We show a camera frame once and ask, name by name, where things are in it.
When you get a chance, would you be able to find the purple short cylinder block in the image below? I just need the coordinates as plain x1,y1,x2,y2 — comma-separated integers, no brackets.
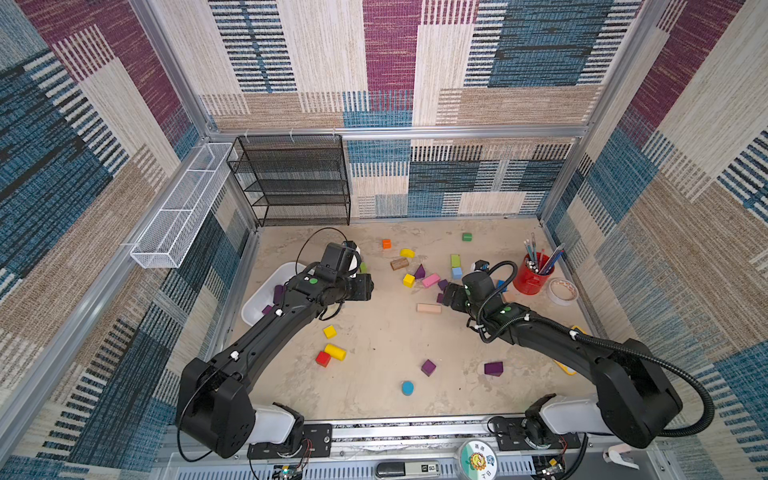
273,284,286,305

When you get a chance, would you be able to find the red cube block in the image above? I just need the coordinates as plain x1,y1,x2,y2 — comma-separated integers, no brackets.
315,351,332,368

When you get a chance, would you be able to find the purple cube under arm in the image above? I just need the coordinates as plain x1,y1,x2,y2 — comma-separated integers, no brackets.
484,361,504,377

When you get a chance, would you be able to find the yellow calculator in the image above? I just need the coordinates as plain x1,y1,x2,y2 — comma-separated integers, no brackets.
554,325,586,376

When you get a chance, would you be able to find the dark wood grain block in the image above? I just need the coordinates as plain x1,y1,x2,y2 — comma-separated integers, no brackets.
390,257,410,271

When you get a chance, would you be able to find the white plastic storage bin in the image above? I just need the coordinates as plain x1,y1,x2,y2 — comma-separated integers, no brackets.
241,262,305,326

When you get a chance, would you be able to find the pink rectangular block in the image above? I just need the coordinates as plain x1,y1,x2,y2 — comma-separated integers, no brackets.
422,274,441,288

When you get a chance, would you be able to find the blue round disc block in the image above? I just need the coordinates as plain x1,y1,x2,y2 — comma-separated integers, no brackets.
401,381,415,396

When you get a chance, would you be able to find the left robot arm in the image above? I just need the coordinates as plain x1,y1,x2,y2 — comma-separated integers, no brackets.
175,240,374,458

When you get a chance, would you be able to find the yellow cylinder block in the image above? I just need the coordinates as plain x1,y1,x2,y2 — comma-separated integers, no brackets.
324,343,347,361

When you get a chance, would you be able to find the black wire mesh shelf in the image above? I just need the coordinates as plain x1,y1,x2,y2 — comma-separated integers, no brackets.
228,135,351,227

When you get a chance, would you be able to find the white wire mesh basket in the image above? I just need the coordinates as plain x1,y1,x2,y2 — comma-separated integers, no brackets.
130,143,232,269

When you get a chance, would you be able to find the small yellow cube block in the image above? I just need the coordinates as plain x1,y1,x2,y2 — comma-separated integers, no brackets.
323,325,337,339

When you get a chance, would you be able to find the tape roll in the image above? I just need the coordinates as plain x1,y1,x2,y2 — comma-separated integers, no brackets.
546,277,580,306

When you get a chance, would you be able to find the round green sticker badge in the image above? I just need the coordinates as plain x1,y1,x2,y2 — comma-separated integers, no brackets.
455,439,498,480

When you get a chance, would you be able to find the red pencil bucket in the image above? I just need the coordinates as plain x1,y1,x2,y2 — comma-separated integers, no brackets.
513,253,554,295

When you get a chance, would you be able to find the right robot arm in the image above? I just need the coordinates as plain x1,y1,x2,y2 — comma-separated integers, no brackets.
442,266,716,448

